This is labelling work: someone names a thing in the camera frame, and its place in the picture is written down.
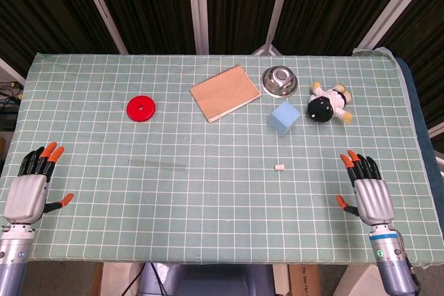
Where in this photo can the small white cylinder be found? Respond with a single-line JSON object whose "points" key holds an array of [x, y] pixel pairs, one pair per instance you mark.
{"points": [[279, 167]]}

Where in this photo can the black and white plush toy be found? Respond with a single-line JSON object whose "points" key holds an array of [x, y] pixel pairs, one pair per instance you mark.
{"points": [[322, 107]]}

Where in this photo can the brown cardboard box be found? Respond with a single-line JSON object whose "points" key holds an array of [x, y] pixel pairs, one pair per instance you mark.
{"points": [[305, 280]]}

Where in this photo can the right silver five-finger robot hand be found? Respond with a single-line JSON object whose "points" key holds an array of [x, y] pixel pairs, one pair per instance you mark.
{"points": [[374, 200]]}

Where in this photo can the red plastic disc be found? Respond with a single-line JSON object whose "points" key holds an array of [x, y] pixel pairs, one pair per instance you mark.
{"points": [[141, 114]]}

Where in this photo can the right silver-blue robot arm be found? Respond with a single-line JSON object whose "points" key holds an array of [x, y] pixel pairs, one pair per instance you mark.
{"points": [[392, 261]]}

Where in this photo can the light blue foam cube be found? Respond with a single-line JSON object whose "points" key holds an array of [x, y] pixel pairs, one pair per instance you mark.
{"points": [[282, 119]]}

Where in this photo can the upturned stainless steel bowl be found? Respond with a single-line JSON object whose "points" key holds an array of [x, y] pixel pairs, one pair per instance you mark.
{"points": [[279, 82]]}

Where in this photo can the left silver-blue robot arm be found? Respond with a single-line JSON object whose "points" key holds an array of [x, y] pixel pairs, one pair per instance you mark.
{"points": [[14, 258]]}

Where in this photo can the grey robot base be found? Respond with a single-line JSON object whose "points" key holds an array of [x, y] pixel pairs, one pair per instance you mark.
{"points": [[208, 280]]}

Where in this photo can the white partition frame post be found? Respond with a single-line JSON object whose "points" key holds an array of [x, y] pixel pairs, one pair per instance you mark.
{"points": [[198, 8], [277, 8], [392, 8], [104, 11]]}

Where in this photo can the green checked tablecloth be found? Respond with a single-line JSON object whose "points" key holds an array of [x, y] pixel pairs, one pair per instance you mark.
{"points": [[208, 206]]}

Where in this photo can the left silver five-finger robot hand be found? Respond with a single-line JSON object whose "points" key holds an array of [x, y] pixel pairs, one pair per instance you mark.
{"points": [[26, 197]]}

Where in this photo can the tan folded cloth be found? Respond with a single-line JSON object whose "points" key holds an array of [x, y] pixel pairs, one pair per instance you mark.
{"points": [[223, 93]]}

